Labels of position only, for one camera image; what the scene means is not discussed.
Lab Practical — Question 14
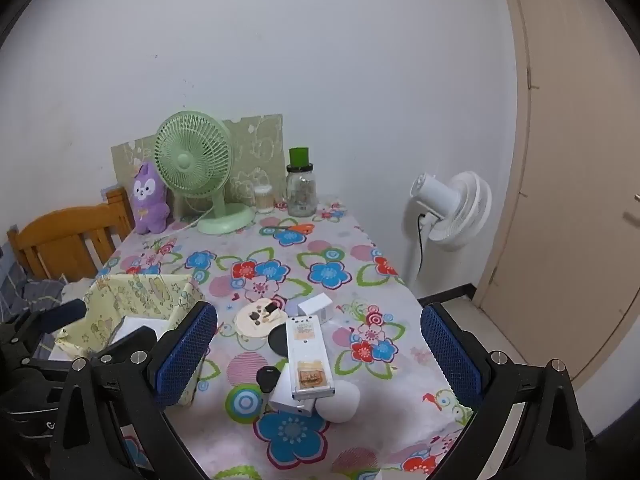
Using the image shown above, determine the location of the plaid pillow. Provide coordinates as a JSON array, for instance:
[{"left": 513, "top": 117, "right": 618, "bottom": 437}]
[{"left": 0, "top": 240, "right": 66, "bottom": 321}]

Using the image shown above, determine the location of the beige door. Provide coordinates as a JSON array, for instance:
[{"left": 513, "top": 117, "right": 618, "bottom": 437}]
[{"left": 472, "top": 0, "right": 640, "bottom": 396}]

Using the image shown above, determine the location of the glass jar with green lid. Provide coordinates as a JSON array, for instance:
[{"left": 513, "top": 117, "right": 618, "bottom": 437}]
[{"left": 286, "top": 147, "right": 319, "bottom": 217}]

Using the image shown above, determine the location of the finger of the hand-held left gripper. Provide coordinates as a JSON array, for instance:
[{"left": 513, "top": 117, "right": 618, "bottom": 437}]
[
  {"left": 92, "top": 326, "right": 157, "bottom": 363},
  {"left": 22, "top": 299, "right": 87, "bottom": 336}
]

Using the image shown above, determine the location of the green desk fan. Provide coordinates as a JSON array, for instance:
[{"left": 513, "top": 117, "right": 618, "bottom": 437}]
[{"left": 153, "top": 110, "right": 257, "bottom": 235}]

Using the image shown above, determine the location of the white remote control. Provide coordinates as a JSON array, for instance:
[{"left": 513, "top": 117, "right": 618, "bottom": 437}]
[{"left": 286, "top": 315, "right": 335, "bottom": 401}]

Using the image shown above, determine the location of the purple plush toy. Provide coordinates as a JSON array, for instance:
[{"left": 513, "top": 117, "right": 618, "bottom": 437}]
[{"left": 131, "top": 161, "right": 173, "bottom": 235}]

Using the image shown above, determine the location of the black round coaster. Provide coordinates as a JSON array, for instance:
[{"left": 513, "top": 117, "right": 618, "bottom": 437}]
[{"left": 267, "top": 327, "right": 291, "bottom": 358}]

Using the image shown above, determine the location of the green patterned board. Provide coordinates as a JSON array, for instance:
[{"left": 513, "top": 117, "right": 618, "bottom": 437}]
[{"left": 111, "top": 114, "right": 283, "bottom": 206}]

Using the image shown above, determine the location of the white charger block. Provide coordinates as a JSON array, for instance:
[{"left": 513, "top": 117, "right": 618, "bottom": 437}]
[{"left": 298, "top": 296, "right": 335, "bottom": 325}]

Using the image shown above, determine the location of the yellow patterned storage box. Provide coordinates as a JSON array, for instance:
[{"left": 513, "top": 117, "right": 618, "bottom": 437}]
[{"left": 54, "top": 274, "right": 203, "bottom": 406}]

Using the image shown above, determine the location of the white rectangular box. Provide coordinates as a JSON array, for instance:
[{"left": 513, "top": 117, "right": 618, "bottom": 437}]
[{"left": 270, "top": 362, "right": 317, "bottom": 417}]

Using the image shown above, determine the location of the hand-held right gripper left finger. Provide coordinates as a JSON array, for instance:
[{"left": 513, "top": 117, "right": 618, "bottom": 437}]
[{"left": 47, "top": 301, "right": 219, "bottom": 480}]

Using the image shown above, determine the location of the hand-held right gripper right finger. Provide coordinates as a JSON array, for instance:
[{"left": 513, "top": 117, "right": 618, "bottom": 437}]
[{"left": 420, "top": 302, "right": 593, "bottom": 480}]

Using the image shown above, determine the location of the white flat box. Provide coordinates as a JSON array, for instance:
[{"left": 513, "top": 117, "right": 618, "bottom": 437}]
[{"left": 107, "top": 315, "right": 168, "bottom": 346}]

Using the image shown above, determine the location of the white egg-shaped speaker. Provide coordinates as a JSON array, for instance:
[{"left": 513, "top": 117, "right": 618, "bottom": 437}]
[{"left": 316, "top": 381, "right": 361, "bottom": 425}]

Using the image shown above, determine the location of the round cream compact case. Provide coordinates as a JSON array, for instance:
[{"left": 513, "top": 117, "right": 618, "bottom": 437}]
[{"left": 235, "top": 297, "right": 287, "bottom": 339}]

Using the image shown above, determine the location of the white standing fan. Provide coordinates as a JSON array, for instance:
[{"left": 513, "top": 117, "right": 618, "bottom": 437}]
[{"left": 405, "top": 170, "right": 493, "bottom": 291}]

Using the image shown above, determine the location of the black fan cable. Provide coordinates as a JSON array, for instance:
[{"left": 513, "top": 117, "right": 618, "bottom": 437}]
[{"left": 415, "top": 215, "right": 431, "bottom": 281}]

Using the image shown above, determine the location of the black car key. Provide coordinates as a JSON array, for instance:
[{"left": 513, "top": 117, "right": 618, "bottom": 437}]
[{"left": 256, "top": 366, "right": 281, "bottom": 395}]

